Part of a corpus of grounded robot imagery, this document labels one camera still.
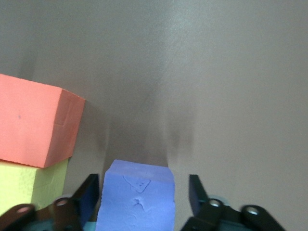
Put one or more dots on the yellow foam cube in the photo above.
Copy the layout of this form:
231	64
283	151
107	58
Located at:
21	183

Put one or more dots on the orange foam cube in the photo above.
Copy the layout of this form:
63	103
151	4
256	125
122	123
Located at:
31	120

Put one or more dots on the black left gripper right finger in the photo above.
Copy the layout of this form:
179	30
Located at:
216	216

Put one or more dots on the purple foam cube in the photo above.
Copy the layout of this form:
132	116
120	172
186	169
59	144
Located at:
137	199

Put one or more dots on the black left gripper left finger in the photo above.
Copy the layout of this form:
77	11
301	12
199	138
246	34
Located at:
65	214

